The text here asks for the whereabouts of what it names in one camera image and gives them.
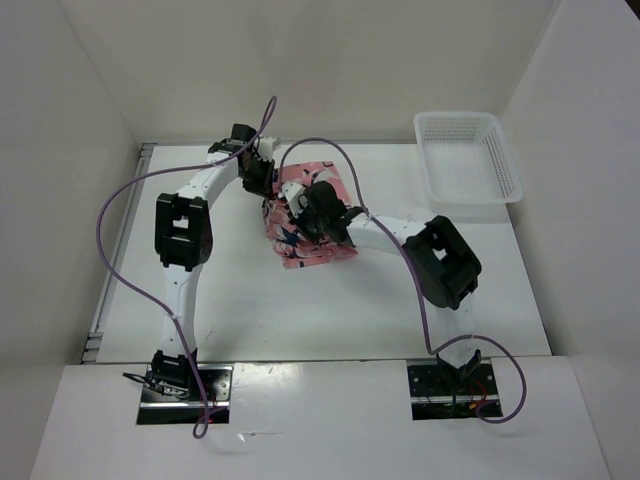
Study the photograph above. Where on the white plastic basket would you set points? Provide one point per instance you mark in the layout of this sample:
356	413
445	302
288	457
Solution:
466	159

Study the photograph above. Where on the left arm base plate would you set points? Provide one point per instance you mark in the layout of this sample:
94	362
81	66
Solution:
164	404

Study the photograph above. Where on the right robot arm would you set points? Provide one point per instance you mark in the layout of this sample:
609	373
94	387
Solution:
443	268

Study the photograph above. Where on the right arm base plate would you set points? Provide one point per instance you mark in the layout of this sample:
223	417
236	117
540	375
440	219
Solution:
433	398

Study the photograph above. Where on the pink shark print shorts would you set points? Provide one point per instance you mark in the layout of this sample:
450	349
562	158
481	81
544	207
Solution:
295	250

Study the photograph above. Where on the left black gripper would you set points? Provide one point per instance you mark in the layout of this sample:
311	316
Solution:
264	186

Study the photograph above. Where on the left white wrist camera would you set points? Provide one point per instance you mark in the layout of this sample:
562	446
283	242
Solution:
266	146

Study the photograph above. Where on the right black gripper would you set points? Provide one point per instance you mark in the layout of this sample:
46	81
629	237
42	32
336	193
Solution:
301	215

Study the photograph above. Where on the aluminium table edge rail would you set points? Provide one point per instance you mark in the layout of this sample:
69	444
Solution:
102	312

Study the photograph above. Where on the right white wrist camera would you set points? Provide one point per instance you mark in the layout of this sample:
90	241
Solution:
295	196

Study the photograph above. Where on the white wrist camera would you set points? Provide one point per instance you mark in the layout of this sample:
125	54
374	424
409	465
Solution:
295	196
266	146

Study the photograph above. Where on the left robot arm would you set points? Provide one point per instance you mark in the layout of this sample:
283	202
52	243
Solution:
184	241

